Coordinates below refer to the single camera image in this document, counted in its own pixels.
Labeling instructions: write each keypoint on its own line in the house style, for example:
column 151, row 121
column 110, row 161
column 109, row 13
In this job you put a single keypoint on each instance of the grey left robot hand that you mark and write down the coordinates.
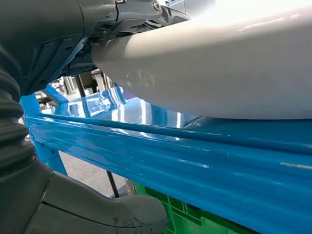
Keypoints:
column 36, row 25

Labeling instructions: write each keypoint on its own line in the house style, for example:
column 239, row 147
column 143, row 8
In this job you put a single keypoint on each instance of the blue metal shelf rack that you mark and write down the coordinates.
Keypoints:
column 171, row 161

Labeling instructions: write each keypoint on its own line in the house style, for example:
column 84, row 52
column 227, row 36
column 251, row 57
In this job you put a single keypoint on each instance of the green plastic crate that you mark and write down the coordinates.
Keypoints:
column 185, row 219

